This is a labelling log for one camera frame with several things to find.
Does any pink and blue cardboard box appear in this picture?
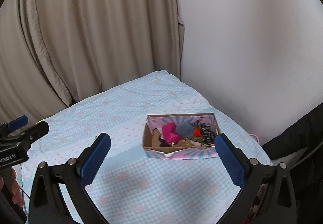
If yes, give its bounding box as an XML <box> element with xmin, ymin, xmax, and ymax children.
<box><xmin>142</xmin><ymin>112</ymin><xmax>222</xmax><ymax>161</ymax></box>

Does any beige curtain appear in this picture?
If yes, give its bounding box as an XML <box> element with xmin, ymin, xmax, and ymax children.
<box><xmin>0</xmin><ymin>0</ymin><xmax>185</xmax><ymax>125</ymax></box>

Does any pink fabric pouch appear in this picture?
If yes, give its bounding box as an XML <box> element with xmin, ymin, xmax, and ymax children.
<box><xmin>161</xmin><ymin>123</ymin><xmax>182</xmax><ymax>144</ymax></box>

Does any grey fluffy pompom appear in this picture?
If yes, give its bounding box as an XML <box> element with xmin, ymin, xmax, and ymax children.
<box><xmin>175</xmin><ymin>123</ymin><xmax>195</xmax><ymax>139</ymax></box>

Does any blue checkered blanket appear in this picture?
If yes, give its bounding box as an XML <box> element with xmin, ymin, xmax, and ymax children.
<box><xmin>20</xmin><ymin>70</ymin><xmax>273</xmax><ymax>224</ymax></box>

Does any black curved stand rod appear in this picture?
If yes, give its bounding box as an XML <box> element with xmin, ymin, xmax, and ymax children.
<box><xmin>288</xmin><ymin>138</ymin><xmax>323</xmax><ymax>171</ymax></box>

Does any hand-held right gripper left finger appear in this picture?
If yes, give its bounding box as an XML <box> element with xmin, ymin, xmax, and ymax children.
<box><xmin>28</xmin><ymin>132</ymin><xmax>112</xmax><ymax>224</ymax></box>

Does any person's left hand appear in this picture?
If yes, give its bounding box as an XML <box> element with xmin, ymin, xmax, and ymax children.
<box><xmin>0</xmin><ymin>167</ymin><xmax>25</xmax><ymax>209</ymax></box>

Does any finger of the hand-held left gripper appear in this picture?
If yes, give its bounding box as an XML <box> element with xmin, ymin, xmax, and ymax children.
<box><xmin>10</xmin><ymin>121</ymin><xmax>50</xmax><ymax>144</ymax></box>
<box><xmin>7</xmin><ymin>116</ymin><xmax>29</xmax><ymax>131</ymax></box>

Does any black patterned scrunchie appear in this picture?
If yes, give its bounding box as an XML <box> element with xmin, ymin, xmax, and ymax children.
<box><xmin>194</xmin><ymin>120</ymin><xmax>218</xmax><ymax>147</ymax></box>

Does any black fabric piece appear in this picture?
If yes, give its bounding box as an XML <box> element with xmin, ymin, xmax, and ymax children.
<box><xmin>157</xmin><ymin>134</ymin><xmax>172</xmax><ymax>148</ymax></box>

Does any brown soft toy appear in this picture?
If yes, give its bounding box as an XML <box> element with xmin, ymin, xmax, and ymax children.
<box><xmin>174</xmin><ymin>138</ymin><xmax>200</xmax><ymax>148</ymax></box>

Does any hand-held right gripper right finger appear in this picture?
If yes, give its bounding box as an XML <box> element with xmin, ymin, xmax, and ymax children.
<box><xmin>214</xmin><ymin>133</ymin><xmax>297</xmax><ymax>224</ymax></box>

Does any black jacket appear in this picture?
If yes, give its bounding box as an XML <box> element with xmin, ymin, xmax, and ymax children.
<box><xmin>261</xmin><ymin>102</ymin><xmax>323</xmax><ymax>224</ymax></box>

